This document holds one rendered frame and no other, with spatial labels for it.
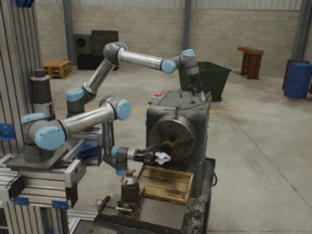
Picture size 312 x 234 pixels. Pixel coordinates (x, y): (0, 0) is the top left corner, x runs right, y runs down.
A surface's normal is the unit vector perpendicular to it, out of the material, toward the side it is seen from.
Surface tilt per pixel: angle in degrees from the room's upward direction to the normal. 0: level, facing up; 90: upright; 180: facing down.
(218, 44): 90
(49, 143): 91
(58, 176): 90
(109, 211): 0
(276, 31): 90
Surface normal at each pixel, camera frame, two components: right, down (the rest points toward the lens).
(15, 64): -0.11, 0.34
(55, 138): 0.60, 0.30
